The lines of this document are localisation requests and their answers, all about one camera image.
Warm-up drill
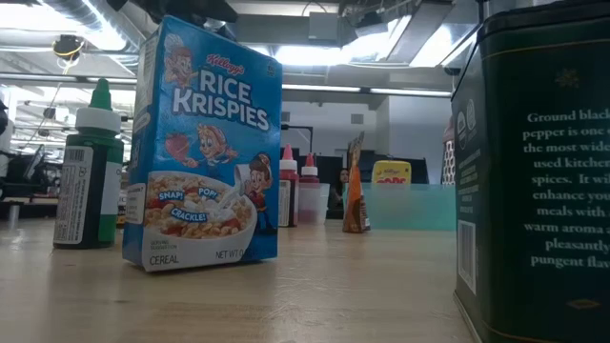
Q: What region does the red food colouring bottle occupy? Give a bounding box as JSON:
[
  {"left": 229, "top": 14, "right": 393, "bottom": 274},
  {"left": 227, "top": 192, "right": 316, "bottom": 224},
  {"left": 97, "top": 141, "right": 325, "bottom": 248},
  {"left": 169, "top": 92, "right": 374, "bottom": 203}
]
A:
[{"left": 299, "top": 152, "right": 320, "bottom": 185}]

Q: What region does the pink cap colouring bottle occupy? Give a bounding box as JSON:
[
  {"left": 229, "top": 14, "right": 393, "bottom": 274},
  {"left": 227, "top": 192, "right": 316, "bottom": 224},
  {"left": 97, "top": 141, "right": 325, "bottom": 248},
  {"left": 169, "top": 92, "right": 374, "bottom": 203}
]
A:
[{"left": 278, "top": 142, "right": 301, "bottom": 229}]

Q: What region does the yellow Corn Pops box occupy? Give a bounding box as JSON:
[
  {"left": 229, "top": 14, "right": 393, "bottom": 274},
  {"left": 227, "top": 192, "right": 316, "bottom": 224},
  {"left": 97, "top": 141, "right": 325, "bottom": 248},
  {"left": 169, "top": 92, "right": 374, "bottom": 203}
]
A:
[{"left": 371, "top": 159, "right": 413, "bottom": 186}]

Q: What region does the blue Rice Krispies box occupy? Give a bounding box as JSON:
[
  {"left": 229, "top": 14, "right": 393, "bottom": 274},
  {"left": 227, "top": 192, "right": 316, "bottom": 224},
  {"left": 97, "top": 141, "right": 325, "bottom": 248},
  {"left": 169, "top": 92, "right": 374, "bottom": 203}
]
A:
[{"left": 121, "top": 14, "right": 283, "bottom": 273}]

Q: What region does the green food colouring bottle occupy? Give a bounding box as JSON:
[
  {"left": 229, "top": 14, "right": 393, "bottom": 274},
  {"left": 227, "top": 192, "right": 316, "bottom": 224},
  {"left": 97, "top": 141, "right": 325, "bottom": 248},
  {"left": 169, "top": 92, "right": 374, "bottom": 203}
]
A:
[{"left": 52, "top": 78, "right": 125, "bottom": 251}]

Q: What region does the person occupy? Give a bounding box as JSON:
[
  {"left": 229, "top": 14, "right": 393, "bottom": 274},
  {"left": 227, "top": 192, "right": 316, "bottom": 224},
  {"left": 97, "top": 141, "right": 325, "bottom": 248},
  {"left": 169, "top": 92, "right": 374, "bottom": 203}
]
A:
[{"left": 335, "top": 167, "right": 351, "bottom": 211}]

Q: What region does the clear plastic container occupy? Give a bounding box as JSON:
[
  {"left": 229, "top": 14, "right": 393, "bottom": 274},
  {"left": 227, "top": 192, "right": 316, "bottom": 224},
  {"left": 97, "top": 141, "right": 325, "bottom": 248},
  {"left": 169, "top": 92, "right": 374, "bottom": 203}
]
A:
[{"left": 297, "top": 182, "right": 331, "bottom": 226}]

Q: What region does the orange brown snack packet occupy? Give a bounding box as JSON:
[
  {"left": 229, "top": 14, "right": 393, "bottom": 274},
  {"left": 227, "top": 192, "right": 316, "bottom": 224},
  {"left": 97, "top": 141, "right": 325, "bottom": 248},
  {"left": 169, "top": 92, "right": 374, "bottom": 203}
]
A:
[{"left": 342, "top": 131, "right": 373, "bottom": 234}]

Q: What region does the green plastic tray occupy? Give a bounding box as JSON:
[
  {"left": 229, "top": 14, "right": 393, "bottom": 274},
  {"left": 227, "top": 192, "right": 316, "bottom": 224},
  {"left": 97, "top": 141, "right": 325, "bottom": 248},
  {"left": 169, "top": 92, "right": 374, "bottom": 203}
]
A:
[{"left": 341, "top": 183, "right": 458, "bottom": 232}]

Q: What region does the dark ground pepper tin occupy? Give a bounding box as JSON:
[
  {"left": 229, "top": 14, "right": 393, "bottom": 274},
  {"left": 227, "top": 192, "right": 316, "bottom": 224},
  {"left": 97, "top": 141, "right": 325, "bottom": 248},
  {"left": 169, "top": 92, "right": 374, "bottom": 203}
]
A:
[{"left": 450, "top": 0, "right": 610, "bottom": 343}]

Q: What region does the black hanging camera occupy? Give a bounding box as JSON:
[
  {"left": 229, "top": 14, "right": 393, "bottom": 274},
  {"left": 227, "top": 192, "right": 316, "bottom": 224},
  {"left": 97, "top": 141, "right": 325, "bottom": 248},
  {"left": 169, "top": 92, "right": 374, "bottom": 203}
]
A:
[{"left": 51, "top": 32, "right": 87, "bottom": 62}]

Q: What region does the pink handled box grater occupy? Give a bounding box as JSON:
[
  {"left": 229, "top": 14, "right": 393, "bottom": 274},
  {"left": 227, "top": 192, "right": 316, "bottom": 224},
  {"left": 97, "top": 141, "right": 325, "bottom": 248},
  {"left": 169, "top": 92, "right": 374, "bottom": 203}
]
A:
[{"left": 441, "top": 115, "right": 458, "bottom": 186}]

